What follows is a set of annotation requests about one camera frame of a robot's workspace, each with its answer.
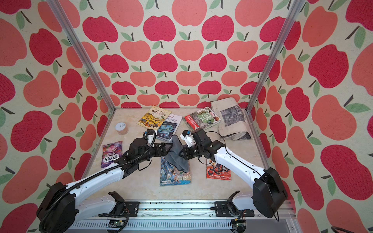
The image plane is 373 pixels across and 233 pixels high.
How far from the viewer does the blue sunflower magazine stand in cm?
84

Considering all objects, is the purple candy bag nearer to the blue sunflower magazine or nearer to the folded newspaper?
the blue sunflower magazine

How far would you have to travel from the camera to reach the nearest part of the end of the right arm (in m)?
0.59

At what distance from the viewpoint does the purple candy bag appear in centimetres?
92

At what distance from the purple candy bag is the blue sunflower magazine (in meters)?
0.31
